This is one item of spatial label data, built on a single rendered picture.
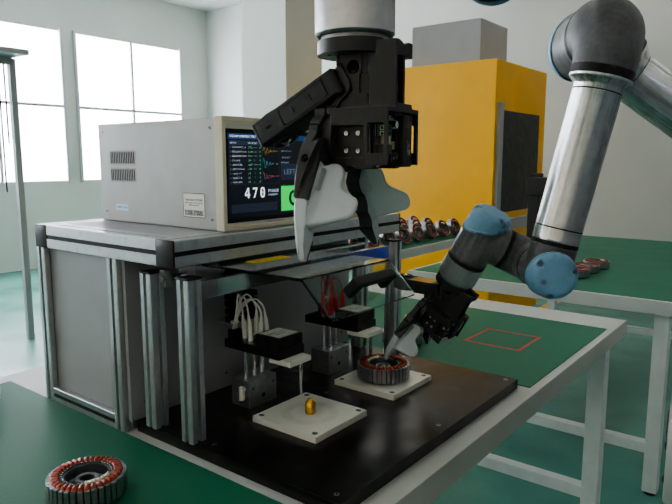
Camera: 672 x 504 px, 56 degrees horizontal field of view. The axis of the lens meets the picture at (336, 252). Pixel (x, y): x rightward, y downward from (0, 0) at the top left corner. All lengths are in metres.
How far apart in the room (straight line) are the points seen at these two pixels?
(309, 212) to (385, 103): 0.12
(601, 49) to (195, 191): 0.72
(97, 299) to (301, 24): 4.35
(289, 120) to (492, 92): 4.16
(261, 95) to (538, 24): 2.85
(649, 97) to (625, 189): 5.13
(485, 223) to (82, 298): 0.77
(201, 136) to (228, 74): 7.99
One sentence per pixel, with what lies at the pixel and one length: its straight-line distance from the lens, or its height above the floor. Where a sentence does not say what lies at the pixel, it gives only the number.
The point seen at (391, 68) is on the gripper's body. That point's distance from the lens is 0.58.
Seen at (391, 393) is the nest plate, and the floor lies 0.78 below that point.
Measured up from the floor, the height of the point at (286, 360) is 0.88.
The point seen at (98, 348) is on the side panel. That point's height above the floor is 0.89.
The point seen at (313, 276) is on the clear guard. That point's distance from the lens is 0.97.
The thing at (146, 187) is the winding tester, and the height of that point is 1.19.
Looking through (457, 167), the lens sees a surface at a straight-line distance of 4.84.
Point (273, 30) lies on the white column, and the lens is 5.34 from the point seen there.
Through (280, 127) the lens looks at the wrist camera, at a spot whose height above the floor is 1.27.
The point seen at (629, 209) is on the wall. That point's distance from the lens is 6.34.
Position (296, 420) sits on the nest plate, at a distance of 1.17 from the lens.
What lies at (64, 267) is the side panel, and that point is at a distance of 1.35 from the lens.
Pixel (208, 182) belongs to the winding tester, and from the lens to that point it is 1.17.
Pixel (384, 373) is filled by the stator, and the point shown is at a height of 0.81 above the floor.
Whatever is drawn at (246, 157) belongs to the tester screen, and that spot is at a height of 1.25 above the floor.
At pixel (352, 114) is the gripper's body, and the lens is 0.57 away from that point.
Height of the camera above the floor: 1.24
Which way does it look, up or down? 8 degrees down
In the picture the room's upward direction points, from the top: straight up
